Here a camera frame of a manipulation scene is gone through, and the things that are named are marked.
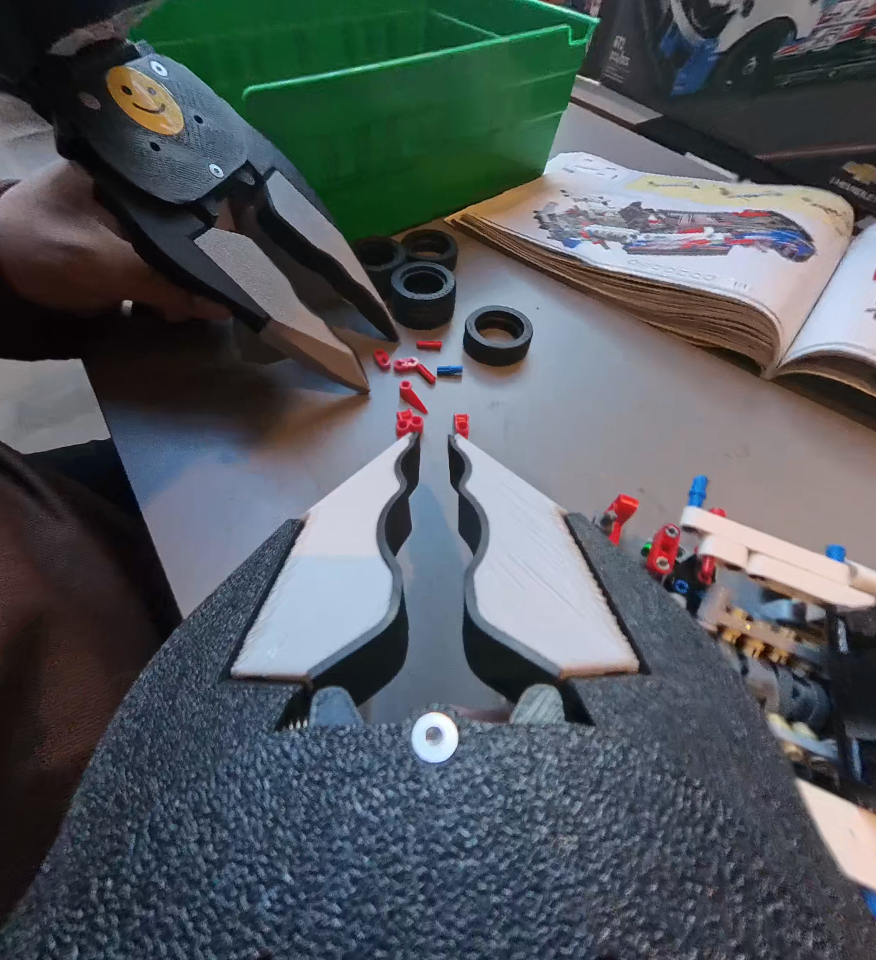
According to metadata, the person's left hand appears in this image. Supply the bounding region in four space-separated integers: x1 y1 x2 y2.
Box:
0 159 231 325

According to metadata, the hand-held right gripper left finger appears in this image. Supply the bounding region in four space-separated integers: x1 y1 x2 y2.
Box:
230 432 420 702

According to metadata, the person's brown shirt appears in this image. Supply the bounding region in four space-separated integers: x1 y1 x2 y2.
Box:
0 416 184 957

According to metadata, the toy car instruction booklet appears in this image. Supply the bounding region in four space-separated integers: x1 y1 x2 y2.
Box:
445 152 855 376

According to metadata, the toy brick race car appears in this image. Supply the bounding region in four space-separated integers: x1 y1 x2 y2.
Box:
595 474 876 939

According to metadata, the grey desk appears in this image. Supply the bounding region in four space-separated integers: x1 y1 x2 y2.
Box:
81 101 876 751

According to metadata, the black toy tyre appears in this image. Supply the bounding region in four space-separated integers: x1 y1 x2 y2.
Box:
389 261 458 331
400 228 460 275
462 303 535 369
353 236 409 297

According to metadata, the green plastic bin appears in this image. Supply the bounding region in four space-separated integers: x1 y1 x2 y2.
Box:
129 0 600 243

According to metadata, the black toy set box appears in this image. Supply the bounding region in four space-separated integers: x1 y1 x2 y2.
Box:
573 0 876 215

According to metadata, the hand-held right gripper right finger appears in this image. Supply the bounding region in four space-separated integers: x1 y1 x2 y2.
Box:
447 434 642 700

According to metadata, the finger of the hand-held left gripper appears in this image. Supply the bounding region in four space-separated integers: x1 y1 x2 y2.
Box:
260 169 402 344
194 227 372 395

